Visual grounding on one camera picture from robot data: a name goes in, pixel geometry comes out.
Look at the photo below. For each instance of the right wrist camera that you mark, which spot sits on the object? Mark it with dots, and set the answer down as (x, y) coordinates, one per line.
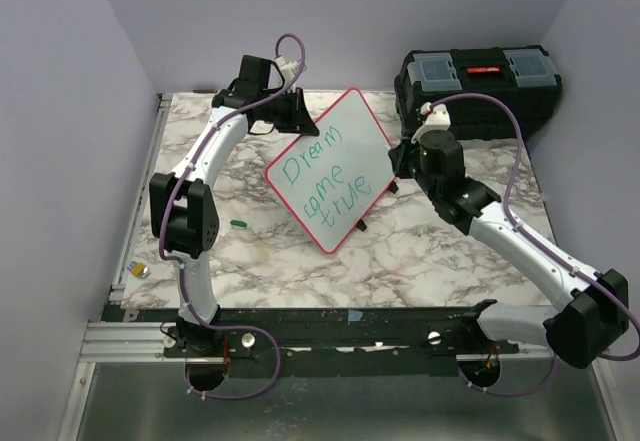
(434, 117)

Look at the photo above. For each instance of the pink framed whiteboard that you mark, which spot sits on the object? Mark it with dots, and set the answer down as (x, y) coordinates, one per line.
(330, 182)

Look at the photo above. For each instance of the yellow grey small object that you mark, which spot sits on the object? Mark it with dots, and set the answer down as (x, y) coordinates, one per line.
(138, 269)

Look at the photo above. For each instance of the aluminium frame rail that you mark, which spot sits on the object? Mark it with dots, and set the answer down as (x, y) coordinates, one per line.
(118, 283)

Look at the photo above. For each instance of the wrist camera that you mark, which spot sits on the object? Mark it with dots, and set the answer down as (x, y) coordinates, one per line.
(289, 70)
(434, 117)

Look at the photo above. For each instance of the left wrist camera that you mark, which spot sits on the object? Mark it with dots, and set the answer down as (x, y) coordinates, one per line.
(289, 70)

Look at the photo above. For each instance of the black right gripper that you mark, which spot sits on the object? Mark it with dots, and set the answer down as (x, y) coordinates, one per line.
(399, 155)

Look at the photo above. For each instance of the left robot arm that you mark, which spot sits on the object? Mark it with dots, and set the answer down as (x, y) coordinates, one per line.
(184, 216)

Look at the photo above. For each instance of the black toolbox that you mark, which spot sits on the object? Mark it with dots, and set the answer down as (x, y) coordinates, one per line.
(523, 78)

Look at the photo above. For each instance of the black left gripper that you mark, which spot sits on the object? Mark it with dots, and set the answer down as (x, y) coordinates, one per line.
(299, 120)

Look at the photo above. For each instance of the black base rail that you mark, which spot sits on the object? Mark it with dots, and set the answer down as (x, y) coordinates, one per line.
(254, 343)

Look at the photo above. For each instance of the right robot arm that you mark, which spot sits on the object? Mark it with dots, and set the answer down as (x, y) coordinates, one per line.
(587, 310)

